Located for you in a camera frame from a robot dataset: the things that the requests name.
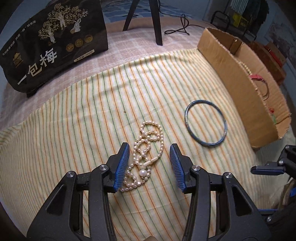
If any cream pearl necklace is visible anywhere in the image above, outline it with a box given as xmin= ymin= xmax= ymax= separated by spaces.
xmin=119 ymin=120 xmax=164 ymax=192

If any red strap wristwatch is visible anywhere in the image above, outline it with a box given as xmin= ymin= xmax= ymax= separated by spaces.
xmin=249 ymin=74 xmax=269 ymax=101

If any cream bead bracelet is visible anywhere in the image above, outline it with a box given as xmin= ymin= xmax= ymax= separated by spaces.
xmin=239 ymin=60 xmax=253 ymax=76

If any dark blue bangle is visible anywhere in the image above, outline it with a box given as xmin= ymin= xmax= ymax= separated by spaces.
xmin=184 ymin=99 xmax=228 ymax=149

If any yellow striped bed sheet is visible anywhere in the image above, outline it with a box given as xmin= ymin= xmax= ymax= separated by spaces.
xmin=1 ymin=49 xmax=280 ymax=240

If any brown cardboard box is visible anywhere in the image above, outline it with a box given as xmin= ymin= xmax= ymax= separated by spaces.
xmin=198 ymin=28 xmax=291 ymax=148

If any orange cloth covered box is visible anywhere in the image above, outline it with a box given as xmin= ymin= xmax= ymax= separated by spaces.
xmin=248 ymin=41 xmax=287 ymax=86

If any pink checkered blanket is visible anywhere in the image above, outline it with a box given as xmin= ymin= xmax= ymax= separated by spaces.
xmin=1 ymin=20 xmax=211 ymax=129

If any black gift bag gold print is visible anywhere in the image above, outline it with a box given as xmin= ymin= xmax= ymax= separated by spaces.
xmin=1 ymin=1 xmax=108 ymax=94

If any yellow black box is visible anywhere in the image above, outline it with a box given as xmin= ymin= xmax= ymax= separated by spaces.
xmin=232 ymin=13 xmax=248 ymax=28

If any black clothes rack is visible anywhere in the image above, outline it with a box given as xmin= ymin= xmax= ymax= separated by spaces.
xmin=210 ymin=1 xmax=269 ymax=42

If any black tripod stand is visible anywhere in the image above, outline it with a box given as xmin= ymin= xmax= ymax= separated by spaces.
xmin=123 ymin=0 xmax=163 ymax=46

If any black power cable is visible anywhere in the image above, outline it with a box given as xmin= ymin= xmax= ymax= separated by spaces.
xmin=164 ymin=14 xmax=206 ymax=36

